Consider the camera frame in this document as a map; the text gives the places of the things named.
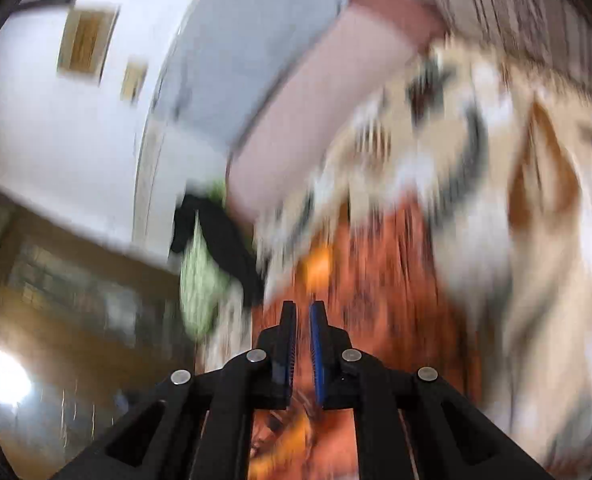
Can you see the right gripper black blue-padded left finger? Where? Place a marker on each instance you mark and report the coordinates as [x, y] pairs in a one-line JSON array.
[[197, 426]]

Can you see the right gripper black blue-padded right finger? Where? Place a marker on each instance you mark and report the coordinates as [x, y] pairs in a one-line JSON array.
[[409, 425]]

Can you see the orange black floral garment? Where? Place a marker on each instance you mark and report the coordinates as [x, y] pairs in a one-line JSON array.
[[378, 283]]

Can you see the green white patterned pillow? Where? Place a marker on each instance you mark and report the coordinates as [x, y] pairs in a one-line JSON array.
[[202, 283]]

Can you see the brown wooden glass door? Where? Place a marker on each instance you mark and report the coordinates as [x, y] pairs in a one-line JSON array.
[[83, 332]]

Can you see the black cloth garment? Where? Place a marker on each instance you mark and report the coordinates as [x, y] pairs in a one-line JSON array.
[[225, 244]]

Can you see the beige leaf-print fleece blanket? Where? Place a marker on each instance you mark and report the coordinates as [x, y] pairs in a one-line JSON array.
[[498, 154]]

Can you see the grey pillow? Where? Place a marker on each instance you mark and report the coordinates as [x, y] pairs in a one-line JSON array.
[[229, 56]]

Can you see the beige wall switch plate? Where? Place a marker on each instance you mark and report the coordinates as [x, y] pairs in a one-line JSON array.
[[133, 80]]

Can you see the gold framed wall picture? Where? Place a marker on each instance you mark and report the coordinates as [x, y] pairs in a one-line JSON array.
[[85, 42]]

